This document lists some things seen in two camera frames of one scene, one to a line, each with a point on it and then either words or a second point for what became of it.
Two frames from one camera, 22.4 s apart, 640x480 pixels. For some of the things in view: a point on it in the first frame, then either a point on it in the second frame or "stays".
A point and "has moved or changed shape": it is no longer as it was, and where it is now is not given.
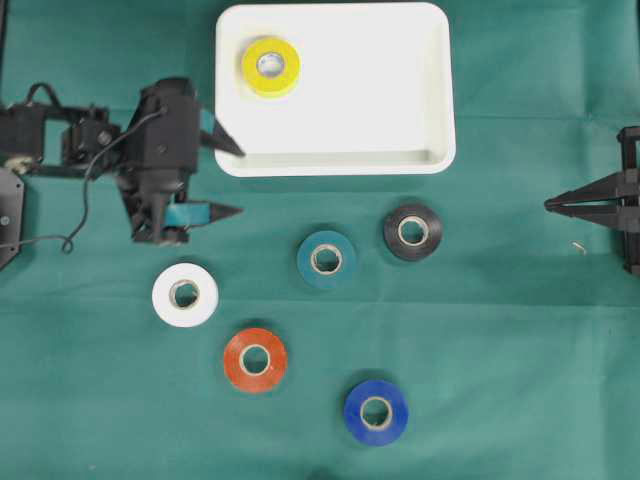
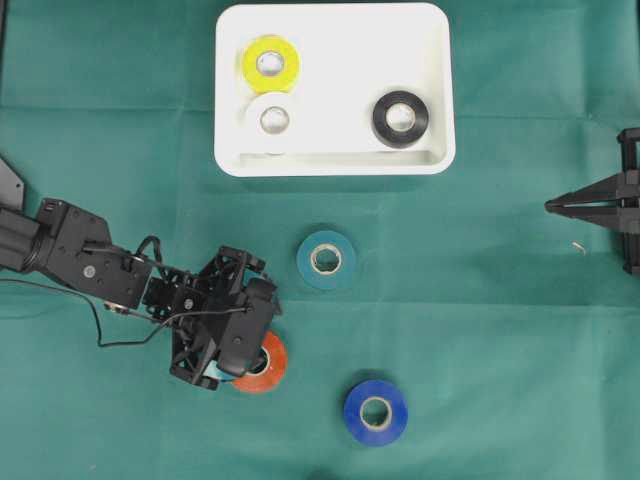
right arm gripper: [630, 198] stays
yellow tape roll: [265, 84] stays
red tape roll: [255, 338] stays
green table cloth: [449, 326] stays
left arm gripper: [93, 143] to [221, 316]
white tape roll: [195, 314] has moved or changed shape
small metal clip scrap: [578, 245] stays
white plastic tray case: [374, 96] stays
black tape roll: [430, 240] to [404, 138]
